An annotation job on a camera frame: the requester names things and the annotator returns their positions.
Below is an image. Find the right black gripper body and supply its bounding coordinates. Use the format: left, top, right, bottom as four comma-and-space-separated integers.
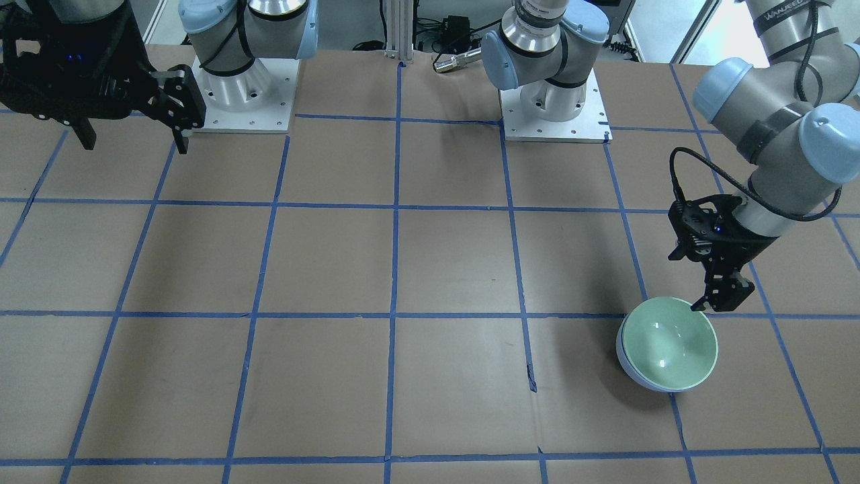
2, 1, 155, 124

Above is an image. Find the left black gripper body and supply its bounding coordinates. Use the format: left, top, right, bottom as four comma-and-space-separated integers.
669, 195, 777, 273

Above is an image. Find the green bowl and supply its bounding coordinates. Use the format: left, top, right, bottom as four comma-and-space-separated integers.
623, 296, 719, 393

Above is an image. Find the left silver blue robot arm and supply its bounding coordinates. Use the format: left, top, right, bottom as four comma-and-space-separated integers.
481, 1, 858, 311

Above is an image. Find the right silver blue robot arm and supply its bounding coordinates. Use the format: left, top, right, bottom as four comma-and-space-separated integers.
2, 1, 318, 154

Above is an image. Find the blue bowl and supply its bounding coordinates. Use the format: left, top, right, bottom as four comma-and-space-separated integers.
615, 319, 664, 393

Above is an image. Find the silver metal cylinder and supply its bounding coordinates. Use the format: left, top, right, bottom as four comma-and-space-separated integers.
433, 47, 482, 74

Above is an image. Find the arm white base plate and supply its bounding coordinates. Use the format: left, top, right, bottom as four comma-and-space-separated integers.
499, 70, 612, 143
191, 58, 302, 134

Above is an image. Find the aluminium frame post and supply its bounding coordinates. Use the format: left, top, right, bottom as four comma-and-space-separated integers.
379, 1, 417, 65

